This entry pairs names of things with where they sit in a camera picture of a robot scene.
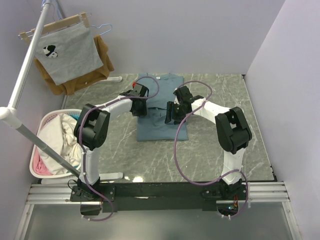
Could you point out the grey panda t shirt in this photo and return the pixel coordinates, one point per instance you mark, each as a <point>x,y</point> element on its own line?
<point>68,53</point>

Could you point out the black mounting beam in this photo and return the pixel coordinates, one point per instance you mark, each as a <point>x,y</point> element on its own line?
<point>153,196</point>

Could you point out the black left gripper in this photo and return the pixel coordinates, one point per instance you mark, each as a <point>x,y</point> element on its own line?
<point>143,112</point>

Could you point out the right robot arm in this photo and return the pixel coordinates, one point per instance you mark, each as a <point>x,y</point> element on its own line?
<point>233,133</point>

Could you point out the blue t shirt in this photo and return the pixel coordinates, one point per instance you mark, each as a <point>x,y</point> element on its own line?
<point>152,127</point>

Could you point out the aluminium rail frame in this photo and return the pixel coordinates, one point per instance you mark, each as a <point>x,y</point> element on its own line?
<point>59,194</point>

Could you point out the wooden clip hanger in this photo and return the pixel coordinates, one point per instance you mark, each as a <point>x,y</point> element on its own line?
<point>57,25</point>

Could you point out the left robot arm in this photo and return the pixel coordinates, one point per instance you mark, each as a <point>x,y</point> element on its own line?
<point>91,132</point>

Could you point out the white clothes rack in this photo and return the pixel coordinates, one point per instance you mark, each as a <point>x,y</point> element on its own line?
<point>8,113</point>

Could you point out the pink garment in basket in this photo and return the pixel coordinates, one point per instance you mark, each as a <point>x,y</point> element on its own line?
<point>38,165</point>

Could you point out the white perforated laundry basket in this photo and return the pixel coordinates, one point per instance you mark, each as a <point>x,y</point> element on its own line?
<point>47,118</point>

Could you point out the brown hanging shirt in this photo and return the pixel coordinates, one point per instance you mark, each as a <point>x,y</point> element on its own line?
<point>70,87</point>

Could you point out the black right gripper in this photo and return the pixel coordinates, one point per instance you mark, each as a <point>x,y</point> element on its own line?
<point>171,106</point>

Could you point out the teal garment in basket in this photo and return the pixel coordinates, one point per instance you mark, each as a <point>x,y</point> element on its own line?
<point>76,117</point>

